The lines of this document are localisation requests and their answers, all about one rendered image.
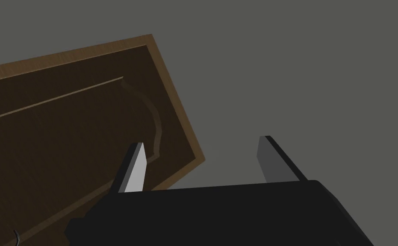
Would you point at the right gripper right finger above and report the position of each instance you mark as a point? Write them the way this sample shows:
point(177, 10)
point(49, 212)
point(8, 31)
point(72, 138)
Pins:
point(274, 164)

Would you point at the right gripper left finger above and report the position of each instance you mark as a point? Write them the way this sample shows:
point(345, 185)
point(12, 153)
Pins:
point(135, 171)

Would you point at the dark brown wooden door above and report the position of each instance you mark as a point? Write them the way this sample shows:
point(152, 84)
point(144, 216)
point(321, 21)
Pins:
point(65, 136)

